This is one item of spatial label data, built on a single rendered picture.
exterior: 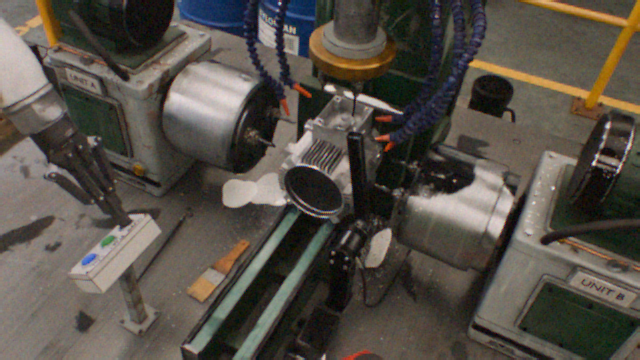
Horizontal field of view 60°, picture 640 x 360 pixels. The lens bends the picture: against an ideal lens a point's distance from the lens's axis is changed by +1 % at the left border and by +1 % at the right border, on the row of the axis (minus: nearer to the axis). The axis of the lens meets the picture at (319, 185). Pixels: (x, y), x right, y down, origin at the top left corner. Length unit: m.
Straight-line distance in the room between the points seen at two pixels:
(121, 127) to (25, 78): 0.46
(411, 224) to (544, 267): 0.26
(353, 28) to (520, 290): 0.61
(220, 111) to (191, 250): 0.37
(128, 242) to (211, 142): 0.33
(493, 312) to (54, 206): 1.13
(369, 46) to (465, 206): 0.37
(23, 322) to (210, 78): 0.69
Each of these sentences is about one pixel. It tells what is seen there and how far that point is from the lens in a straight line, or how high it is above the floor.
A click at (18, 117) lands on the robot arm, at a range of 1.07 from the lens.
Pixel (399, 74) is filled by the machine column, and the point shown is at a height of 1.17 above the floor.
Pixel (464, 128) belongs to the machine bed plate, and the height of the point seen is 0.80.
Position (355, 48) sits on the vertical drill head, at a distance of 1.11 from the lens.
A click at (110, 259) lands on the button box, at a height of 1.07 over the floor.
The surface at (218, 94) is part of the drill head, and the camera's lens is 1.31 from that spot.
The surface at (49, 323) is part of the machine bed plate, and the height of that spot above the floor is 0.80.
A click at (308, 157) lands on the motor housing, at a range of 1.23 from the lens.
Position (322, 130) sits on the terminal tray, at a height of 1.13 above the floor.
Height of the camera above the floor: 1.93
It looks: 45 degrees down
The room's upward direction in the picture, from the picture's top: 5 degrees clockwise
